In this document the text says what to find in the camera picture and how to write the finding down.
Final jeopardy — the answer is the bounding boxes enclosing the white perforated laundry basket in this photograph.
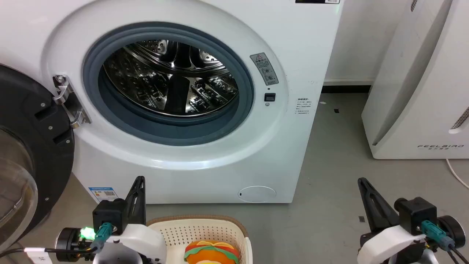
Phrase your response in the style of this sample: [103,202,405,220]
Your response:
[146,215,253,264]

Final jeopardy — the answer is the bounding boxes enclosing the blue energy label sticker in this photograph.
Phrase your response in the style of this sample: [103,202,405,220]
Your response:
[88,187,119,203]

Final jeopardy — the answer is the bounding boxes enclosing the black wall baseboard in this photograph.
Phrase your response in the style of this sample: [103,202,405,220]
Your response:
[322,85,372,94]

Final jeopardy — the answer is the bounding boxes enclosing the stainless steel washing machine drum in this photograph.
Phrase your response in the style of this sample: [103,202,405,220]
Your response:
[103,40,239,118]

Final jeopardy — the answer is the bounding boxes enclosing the silver metal door hinge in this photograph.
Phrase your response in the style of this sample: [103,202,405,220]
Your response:
[53,74,91,129]

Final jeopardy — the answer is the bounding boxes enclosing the white air purifier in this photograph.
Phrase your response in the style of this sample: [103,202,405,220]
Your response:
[361,0,469,160]

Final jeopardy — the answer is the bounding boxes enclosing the round white filter cover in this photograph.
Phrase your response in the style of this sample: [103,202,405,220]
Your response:
[238,186,277,203]

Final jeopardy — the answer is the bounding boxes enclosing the teal-plug right gripper cable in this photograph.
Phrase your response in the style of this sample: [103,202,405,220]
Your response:
[421,220,469,264]

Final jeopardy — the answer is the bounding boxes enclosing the white front-load washing machine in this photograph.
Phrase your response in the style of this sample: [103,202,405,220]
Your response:
[0,0,346,204]

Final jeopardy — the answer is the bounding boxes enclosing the plush hamburger toy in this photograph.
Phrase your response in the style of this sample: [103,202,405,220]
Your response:
[184,240,240,264]

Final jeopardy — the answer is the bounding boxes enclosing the teal-plug gripper cable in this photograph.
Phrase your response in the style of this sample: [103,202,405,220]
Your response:
[421,220,469,264]
[0,222,113,258]

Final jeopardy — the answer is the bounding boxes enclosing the grey rubber door gasket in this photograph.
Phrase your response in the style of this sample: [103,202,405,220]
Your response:
[82,22,255,146]

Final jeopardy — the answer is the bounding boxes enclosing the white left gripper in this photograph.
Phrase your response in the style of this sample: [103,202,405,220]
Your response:
[92,176,168,264]

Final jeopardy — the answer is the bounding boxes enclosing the black round washer door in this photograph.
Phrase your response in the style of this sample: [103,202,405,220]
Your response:
[0,65,75,253]

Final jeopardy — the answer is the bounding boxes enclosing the teal-plug left gripper cable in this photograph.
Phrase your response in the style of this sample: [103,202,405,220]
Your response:
[0,222,113,258]

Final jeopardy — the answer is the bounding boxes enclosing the white power cable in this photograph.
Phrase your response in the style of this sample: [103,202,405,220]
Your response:
[446,158,469,190]

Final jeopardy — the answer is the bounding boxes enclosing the grey warning label sticker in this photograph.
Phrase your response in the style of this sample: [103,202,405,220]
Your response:
[250,52,279,87]

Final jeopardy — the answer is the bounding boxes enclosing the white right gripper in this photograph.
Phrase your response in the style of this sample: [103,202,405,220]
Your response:
[357,177,428,264]

